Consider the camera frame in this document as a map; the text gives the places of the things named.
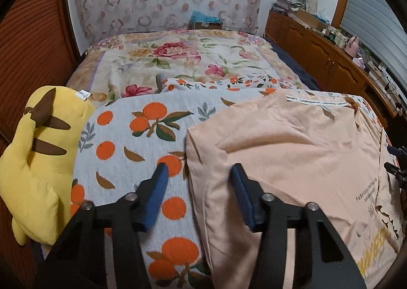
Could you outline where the open cardboard box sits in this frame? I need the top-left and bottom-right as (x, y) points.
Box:
(296, 9), (328, 31)

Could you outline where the orange fruit print bedsheet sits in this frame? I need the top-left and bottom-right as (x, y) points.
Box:
(41, 74), (395, 289)

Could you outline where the yellow plush toy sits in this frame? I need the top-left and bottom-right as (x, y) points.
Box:
(0, 85), (96, 247)

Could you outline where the long wooden cabinet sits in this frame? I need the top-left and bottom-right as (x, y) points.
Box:
(265, 9), (407, 127)

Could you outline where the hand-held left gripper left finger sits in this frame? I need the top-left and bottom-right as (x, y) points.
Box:
(38, 163), (169, 289)

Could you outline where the blue fluffy cloth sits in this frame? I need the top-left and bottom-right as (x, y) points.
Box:
(190, 10), (221, 24)

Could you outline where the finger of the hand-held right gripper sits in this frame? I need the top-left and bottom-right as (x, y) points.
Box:
(387, 146), (407, 158)
(384, 162), (407, 188)

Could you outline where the peach t-shirt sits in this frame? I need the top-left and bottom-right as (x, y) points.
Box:
(185, 87), (402, 289)

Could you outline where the dark blue mattress sheet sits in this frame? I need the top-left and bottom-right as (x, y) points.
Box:
(264, 36), (322, 92)

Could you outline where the stack of papers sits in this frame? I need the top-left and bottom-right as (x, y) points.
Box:
(272, 0), (307, 13)

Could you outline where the pink handbag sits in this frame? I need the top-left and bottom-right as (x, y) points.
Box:
(346, 35), (361, 57)

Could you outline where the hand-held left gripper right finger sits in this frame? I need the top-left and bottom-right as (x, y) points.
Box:
(230, 163), (367, 289)

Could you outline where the floral blanket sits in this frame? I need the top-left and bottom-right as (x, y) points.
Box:
(65, 30), (306, 107)

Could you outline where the row of small bottles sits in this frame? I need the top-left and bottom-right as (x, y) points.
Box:
(324, 23), (348, 50)

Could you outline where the small cardboard box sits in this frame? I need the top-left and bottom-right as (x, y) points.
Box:
(190, 20), (223, 31)

